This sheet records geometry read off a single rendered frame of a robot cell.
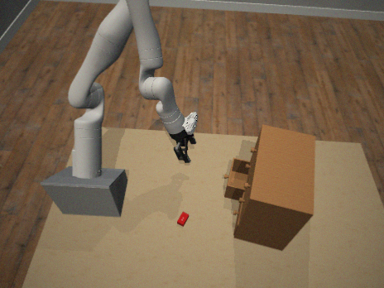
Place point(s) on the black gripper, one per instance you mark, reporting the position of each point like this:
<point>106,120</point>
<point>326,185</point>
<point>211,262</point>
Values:
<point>180,141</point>

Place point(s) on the brown wooden chest of drawers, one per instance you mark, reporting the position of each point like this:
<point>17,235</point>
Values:
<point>282,195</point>

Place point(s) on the red nine-volt battery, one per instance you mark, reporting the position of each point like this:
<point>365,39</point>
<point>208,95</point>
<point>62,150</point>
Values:
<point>183,218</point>

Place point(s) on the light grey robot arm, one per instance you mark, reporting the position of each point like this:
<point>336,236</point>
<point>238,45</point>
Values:
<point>107,46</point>

